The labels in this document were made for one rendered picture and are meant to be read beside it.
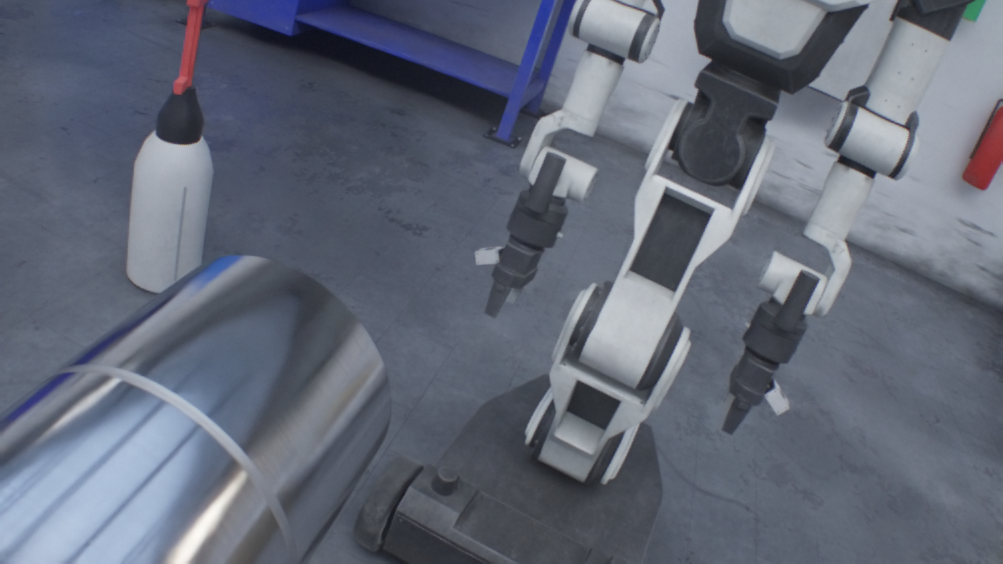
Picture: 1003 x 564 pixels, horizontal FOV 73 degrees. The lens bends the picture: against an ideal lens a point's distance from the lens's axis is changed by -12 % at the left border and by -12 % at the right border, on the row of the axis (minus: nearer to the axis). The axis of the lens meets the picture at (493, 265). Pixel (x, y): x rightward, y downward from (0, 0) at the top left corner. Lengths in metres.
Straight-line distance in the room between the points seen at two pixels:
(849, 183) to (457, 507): 0.87
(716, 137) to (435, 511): 0.81
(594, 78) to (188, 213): 1.14
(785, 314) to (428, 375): 1.09
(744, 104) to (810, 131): 3.28
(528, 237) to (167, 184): 1.00
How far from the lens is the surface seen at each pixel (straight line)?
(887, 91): 1.21
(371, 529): 1.46
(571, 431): 1.45
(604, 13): 1.21
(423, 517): 1.42
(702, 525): 1.98
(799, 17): 1.14
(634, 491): 1.69
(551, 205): 1.26
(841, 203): 1.23
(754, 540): 2.04
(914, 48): 1.21
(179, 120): 1.92
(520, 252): 1.27
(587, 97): 1.24
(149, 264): 2.07
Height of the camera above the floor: 1.23
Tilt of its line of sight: 28 degrees down
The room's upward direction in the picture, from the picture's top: 20 degrees clockwise
